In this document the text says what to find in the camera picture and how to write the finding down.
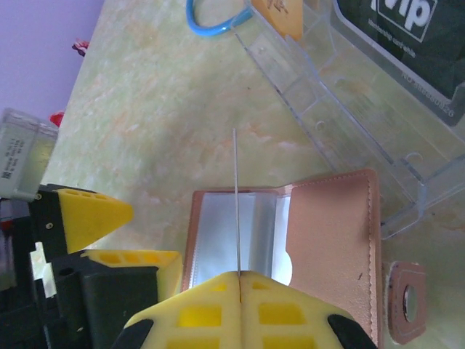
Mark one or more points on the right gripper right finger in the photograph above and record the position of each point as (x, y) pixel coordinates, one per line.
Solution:
(283, 320)

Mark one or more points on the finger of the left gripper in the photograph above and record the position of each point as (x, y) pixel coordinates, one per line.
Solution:
(138, 259)
(91, 218)

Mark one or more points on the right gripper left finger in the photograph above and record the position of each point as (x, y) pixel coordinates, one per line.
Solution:
(196, 316)

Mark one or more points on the group of black gold packets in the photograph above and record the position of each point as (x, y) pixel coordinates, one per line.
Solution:
(363, 138)

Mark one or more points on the gold membership card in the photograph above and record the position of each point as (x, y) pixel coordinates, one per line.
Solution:
(281, 18)

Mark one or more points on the blue stethoscope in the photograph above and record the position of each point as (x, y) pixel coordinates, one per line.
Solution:
(203, 31)

